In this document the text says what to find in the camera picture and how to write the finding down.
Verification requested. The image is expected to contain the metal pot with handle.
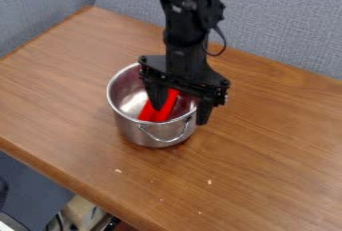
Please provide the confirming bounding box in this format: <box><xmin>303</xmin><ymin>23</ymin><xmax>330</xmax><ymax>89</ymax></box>
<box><xmin>107</xmin><ymin>63</ymin><xmax>196</xmax><ymax>148</ymax></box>

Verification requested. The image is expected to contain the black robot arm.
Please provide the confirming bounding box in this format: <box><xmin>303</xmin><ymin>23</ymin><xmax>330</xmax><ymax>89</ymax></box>
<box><xmin>137</xmin><ymin>0</ymin><xmax>230</xmax><ymax>125</ymax></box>

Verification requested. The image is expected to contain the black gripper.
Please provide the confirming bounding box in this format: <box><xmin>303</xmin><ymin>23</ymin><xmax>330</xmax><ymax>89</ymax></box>
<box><xmin>137</xmin><ymin>38</ymin><xmax>230</xmax><ymax>126</ymax></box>

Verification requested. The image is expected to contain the red block object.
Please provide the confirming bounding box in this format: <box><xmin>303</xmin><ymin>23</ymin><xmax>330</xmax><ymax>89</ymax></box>
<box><xmin>136</xmin><ymin>88</ymin><xmax>182</xmax><ymax>123</ymax></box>

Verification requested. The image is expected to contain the beige box under table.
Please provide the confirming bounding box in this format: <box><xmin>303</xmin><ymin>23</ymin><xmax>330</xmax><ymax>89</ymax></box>
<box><xmin>61</xmin><ymin>196</ymin><xmax>109</xmax><ymax>231</ymax></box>

